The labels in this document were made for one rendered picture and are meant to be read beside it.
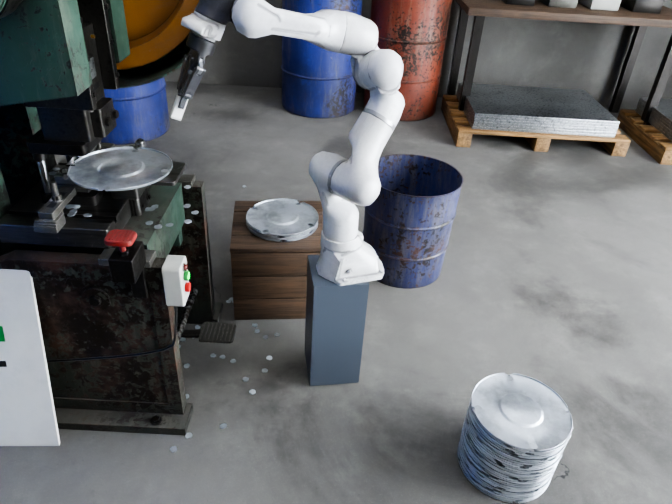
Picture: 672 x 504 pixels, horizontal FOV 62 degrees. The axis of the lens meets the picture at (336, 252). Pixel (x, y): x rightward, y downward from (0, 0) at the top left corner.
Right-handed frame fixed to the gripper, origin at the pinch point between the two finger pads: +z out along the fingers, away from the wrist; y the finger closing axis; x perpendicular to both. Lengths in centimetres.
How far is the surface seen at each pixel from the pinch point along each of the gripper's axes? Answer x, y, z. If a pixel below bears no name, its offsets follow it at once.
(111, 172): 11.2, 2.8, 24.8
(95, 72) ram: 20.8, 11.0, 0.4
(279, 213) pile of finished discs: -63, 27, 36
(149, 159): 0.0, 9.1, 20.4
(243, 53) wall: -147, 302, 14
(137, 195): 3.2, -0.5, 28.8
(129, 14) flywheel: 9.6, 40.4, -13.6
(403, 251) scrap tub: -114, 5, 32
